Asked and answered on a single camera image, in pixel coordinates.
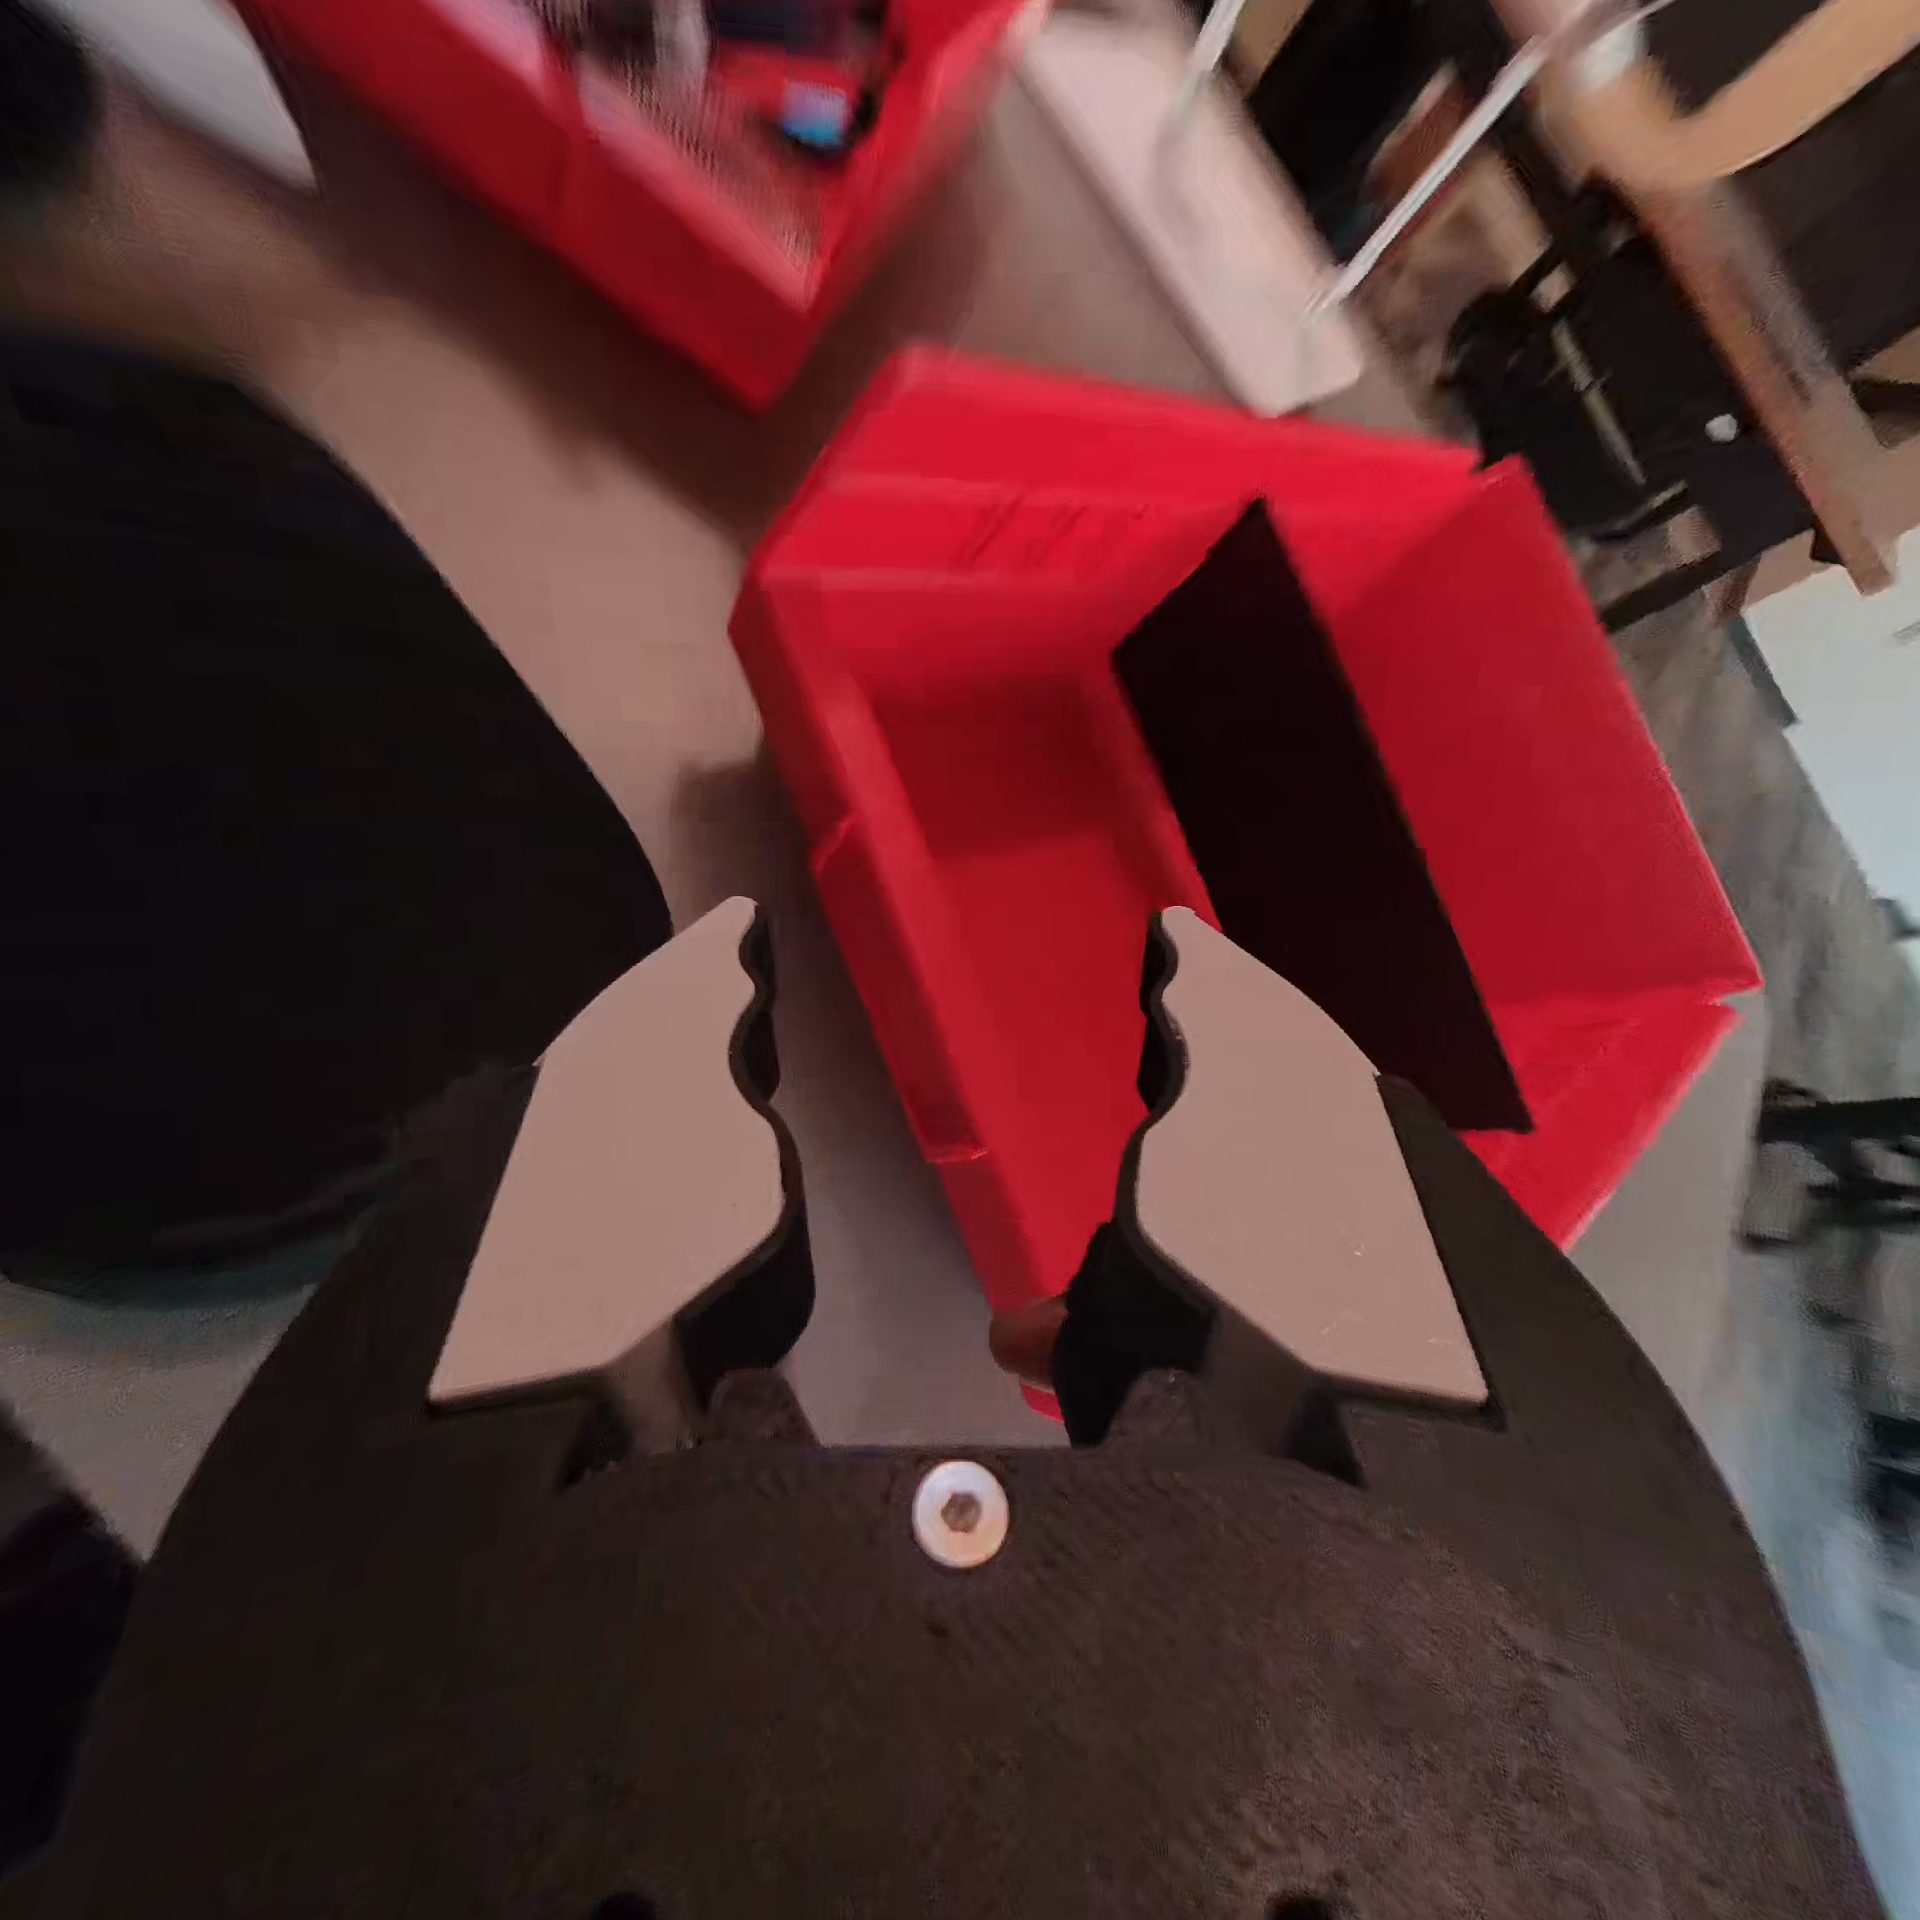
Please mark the red bin with black divider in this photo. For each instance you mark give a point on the red bin with black divider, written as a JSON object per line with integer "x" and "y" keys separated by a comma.
{"x": 1021, "y": 916}

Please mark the wooden table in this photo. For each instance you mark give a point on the wooden table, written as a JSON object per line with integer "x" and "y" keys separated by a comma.
{"x": 1779, "y": 382}

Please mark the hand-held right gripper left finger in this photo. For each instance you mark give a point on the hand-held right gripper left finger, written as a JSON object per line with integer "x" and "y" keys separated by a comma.
{"x": 630, "y": 1184}

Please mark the red storage bin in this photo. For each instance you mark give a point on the red storage bin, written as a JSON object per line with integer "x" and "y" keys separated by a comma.
{"x": 646, "y": 224}

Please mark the black honeycomb wrist pad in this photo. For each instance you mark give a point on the black honeycomb wrist pad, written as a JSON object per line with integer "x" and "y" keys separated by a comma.
{"x": 300, "y": 825}

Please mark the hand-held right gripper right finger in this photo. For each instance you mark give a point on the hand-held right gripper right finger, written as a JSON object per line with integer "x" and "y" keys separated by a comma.
{"x": 1307, "y": 1184}

